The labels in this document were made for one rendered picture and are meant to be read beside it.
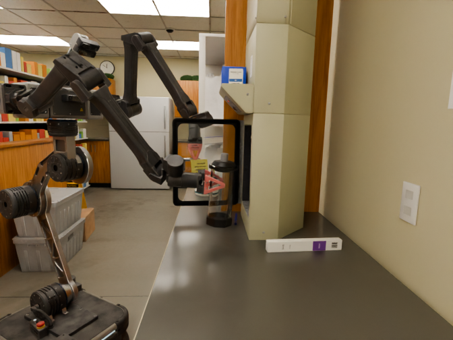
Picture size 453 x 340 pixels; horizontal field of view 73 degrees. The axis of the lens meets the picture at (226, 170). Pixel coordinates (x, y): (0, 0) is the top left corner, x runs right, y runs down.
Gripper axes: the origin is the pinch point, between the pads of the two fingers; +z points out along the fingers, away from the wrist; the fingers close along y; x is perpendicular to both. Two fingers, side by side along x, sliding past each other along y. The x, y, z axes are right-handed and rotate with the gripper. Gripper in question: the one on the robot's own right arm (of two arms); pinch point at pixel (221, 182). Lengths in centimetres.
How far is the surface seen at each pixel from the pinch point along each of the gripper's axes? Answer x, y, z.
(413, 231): 3, -33, 53
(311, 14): -65, 8, 28
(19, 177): 49, 186, -176
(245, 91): -33.5, -2.7, 4.9
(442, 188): -11, -41, 52
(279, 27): -55, -3, 14
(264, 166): -7.9, -3.2, 14.7
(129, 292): 121, 120, -56
